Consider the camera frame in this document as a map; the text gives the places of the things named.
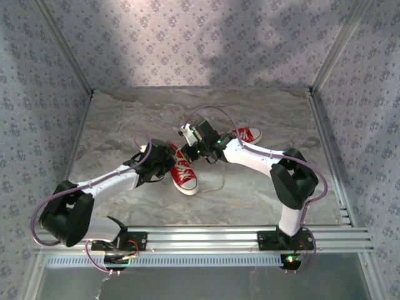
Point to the white shoelace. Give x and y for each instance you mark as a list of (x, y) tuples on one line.
[(182, 172), (215, 189)]

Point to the red canvas sneaker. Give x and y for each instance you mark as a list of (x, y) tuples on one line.
[(247, 135), (186, 178)]

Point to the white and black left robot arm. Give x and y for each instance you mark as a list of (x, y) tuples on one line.
[(115, 184)]

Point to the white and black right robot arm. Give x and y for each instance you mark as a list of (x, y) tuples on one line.
[(247, 153)]

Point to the black controller board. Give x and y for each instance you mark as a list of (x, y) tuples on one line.
[(115, 261), (290, 261)]

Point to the grey metal panel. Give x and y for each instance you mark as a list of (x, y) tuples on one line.
[(203, 284)]

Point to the aluminium side rail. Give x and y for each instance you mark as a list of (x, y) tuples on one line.
[(326, 140), (76, 143)]

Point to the aluminium mounting rail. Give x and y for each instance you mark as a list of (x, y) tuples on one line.
[(203, 239)]

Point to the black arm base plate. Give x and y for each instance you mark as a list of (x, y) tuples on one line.
[(140, 240), (265, 240)]

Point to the aluminium frame post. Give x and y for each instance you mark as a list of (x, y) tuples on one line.
[(337, 47)]

